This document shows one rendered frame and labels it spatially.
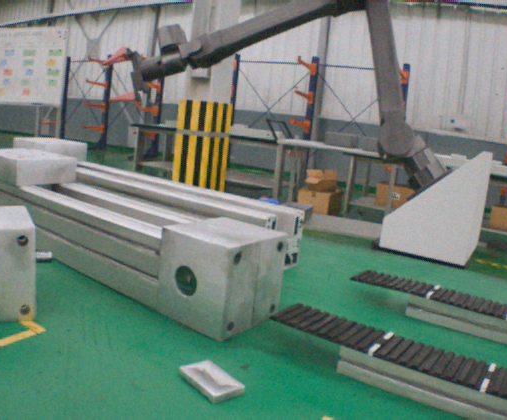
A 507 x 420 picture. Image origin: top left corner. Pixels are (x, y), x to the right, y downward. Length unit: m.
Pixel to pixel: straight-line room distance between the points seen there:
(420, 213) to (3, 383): 0.75
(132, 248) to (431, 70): 7.86
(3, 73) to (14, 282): 6.22
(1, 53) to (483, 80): 7.09
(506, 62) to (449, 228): 7.34
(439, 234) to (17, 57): 6.05
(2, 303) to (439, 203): 0.73
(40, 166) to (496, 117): 7.65
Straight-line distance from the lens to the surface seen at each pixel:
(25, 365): 0.42
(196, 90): 4.08
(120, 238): 0.57
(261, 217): 0.65
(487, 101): 8.10
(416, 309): 0.60
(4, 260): 0.48
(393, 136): 1.02
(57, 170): 0.79
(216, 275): 0.45
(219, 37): 1.17
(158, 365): 0.42
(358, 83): 8.51
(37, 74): 6.32
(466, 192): 0.90
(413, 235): 0.93
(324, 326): 0.45
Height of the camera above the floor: 0.99
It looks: 11 degrees down
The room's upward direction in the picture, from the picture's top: 6 degrees clockwise
